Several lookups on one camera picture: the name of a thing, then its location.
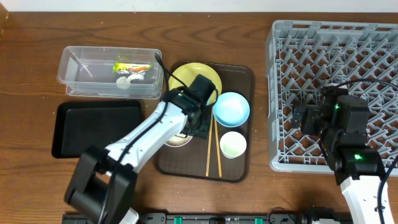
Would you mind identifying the wooden chopstick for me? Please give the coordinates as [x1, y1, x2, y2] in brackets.
[205, 112, 213, 177]
[213, 116, 223, 177]

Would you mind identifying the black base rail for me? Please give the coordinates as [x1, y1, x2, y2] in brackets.
[61, 207, 354, 224]

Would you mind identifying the grey plastic dishwasher rack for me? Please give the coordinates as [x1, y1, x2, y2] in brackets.
[265, 20, 397, 174]

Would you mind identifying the white tissue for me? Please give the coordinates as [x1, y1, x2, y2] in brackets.
[116, 73, 144, 90]

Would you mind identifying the brown serving tray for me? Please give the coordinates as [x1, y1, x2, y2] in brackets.
[155, 63, 255, 183]

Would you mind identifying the black waste tray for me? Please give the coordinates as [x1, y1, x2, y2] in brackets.
[52, 100, 142, 159]

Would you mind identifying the clear plastic waste bin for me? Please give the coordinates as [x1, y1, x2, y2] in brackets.
[57, 46, 164, 99]

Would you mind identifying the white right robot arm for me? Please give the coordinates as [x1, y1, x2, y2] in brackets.
[291, 86, 394, 223]

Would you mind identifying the light blue bowl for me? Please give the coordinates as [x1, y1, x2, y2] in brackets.
[213, 92, 251, 128]

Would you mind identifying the yellow plate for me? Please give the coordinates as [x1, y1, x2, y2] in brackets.
[169, 62, 222, 108]

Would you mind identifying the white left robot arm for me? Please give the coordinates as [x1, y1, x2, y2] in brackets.
[64, 74, 218, 223]

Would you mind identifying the green snack wrapper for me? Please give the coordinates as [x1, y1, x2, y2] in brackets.
[113, 62, 152, 74]

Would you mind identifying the pink white bowl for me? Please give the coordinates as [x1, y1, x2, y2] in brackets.
[165, 133, 193, 147]

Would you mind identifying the white cup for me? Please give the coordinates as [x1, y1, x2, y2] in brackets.
[220, 131, 247, 159]

